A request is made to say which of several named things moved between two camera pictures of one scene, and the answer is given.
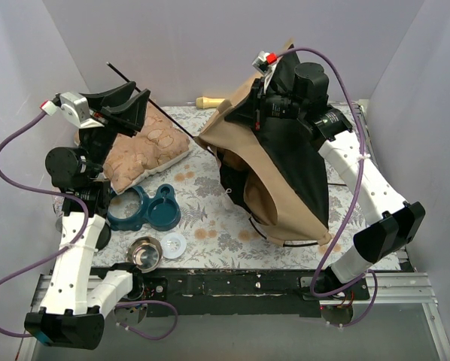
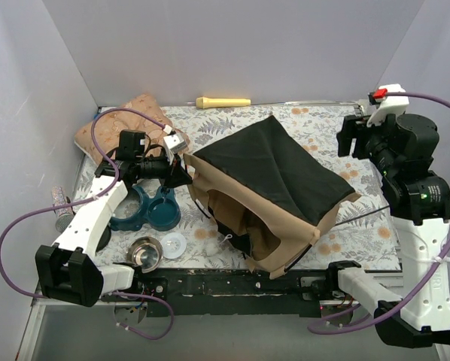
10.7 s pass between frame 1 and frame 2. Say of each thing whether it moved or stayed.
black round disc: stayed
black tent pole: moved
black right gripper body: moved
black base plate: stayed
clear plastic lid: stayed
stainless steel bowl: stayed
